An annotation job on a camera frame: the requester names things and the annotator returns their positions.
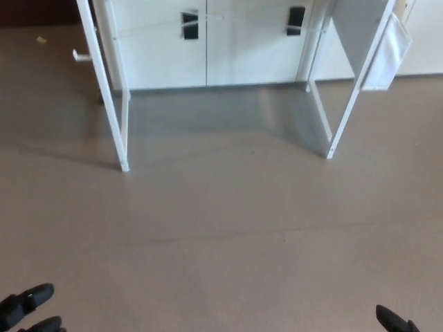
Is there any white desk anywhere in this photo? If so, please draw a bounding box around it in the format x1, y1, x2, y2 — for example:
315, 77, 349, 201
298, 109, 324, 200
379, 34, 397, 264
75, 0, 413, 173

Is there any black cabinet handle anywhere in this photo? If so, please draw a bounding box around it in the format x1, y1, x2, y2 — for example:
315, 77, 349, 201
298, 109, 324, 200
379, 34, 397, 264
286, 6, 307, 37
179, 10, 201, 40

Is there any clear plastic document pouch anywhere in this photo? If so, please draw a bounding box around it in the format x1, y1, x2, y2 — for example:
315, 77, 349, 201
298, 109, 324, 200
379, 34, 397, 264
361, 13, 414, 92

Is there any white cabinet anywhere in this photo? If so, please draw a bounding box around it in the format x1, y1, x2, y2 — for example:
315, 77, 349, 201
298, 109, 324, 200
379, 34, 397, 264
92, 0, 443, 92

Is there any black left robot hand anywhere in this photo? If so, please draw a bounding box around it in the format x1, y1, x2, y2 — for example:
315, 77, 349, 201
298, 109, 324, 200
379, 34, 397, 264
0, 282, 67, 332

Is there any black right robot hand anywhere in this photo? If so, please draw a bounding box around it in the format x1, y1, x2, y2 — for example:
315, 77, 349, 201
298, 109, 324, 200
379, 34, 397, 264
375, 304, 422, 332

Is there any dark brown furniture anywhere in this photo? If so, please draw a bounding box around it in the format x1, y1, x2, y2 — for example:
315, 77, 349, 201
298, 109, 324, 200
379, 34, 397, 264
0, 0, 84, 27

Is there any white desk hook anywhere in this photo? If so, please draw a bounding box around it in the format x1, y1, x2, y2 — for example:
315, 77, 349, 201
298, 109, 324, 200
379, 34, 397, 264
72, 48, 92, 64

